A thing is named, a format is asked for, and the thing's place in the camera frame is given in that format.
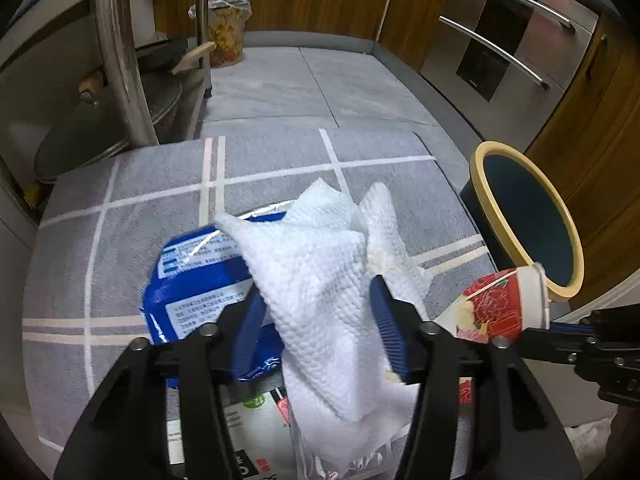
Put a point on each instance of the blue bin with yellow rim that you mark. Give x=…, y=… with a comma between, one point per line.
x=530, y=220

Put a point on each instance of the small patterned waste bin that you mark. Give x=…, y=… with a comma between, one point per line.
x=227, y=35

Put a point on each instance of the stainless steel oven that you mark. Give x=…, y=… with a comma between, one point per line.
x=500, y=60

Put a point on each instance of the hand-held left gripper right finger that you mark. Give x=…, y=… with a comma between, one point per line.
x=390, y=330

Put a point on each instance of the white crumpled plastic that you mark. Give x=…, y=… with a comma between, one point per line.
x=590, y=440

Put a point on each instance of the grey checked floor mat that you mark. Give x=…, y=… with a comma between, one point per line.
x=150, y=180

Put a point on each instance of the stainless steel shelf rack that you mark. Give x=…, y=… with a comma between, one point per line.
x=120, y=60

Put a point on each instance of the red floral paper cup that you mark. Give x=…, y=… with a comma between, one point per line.
x=500, y=300

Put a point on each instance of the blue wet wipes packet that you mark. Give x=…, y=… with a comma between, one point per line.
x=200, y=285

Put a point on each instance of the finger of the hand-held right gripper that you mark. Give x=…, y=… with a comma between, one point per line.
x=617, y=320
x=560, y=341

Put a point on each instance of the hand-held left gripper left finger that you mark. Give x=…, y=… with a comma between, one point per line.
x=247, y=340

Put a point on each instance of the white paper towel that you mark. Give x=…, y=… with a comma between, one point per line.
x=320, y=280

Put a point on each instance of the dark pot lid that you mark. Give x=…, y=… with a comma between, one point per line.
x=80, y=140

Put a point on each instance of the small yellow object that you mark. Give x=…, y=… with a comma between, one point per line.
x=31, y=192

